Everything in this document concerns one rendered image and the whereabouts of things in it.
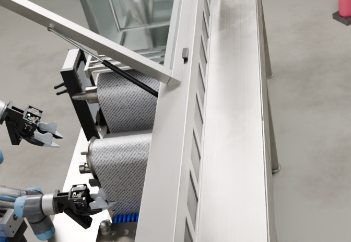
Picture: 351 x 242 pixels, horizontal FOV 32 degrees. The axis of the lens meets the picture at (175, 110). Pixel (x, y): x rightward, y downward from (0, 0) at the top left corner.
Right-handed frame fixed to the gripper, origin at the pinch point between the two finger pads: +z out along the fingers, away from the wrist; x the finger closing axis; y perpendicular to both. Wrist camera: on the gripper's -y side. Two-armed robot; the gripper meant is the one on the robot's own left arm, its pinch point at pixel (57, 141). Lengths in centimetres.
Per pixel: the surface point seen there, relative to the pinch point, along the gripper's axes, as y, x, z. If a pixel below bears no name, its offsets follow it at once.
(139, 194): 0.4, -7.9, 32.1
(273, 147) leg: -45, 109, 124
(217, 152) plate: 46, -25, 36
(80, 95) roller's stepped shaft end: 3.9, 22.4, 2.0
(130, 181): 4.5, -7.8, 26.8
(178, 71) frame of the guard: 59, -17, 16
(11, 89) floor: -196, 228, -20
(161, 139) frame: 57, -42, 15
